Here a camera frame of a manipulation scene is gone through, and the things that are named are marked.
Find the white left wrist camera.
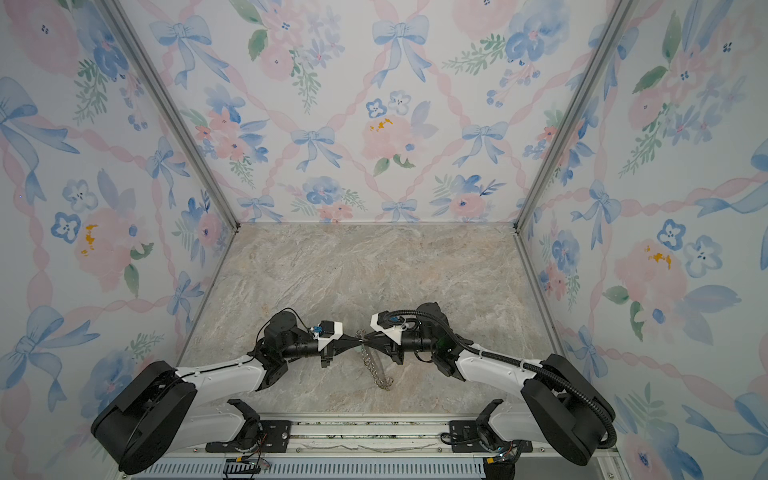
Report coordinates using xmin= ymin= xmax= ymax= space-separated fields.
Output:
xmin=310 ymin=320 xmax=344 ymax=352

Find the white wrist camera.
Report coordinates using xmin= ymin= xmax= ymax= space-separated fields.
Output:
xmin=310 ymin=320 xmax=344 ymax=352
xmin=370 ymin=311 xmax=406 ymax=346

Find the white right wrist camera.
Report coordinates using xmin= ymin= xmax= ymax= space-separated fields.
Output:
xmin=370 ymin=311 xmax=406 ymax=346

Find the aluminium corner post right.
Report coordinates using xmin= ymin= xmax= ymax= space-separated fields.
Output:
xmin=513 ymin=0 xmax=636 ymax=235

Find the aluminium corner post left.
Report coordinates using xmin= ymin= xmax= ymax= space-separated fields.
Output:
xmin=95 ymin=1 xmax=240 ymax=231

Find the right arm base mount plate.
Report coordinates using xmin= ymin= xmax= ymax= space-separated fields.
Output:
xmin=439 ymin=399 xmax=533 ymax=456

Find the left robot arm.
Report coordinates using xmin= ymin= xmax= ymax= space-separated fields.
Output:
xmin=91 ymin=308 xmax=362 ymax=475

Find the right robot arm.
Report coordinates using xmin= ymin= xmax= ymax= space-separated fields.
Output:
xmin=362 ymin=302 xmax=618 ymax=466

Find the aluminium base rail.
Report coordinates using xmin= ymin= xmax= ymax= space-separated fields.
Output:
xmin=138 ymin=414 xmax=629 ymax=479

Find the aluminium corner post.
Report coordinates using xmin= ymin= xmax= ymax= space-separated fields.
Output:
xmin=95 ymin=1 xmax=240 ymax=231
xmin=513 ymin=0 xmax=636 ymax=235

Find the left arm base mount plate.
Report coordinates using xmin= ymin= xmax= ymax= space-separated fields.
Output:
xmin=205 ymin=399 xmax=292 ymax=454

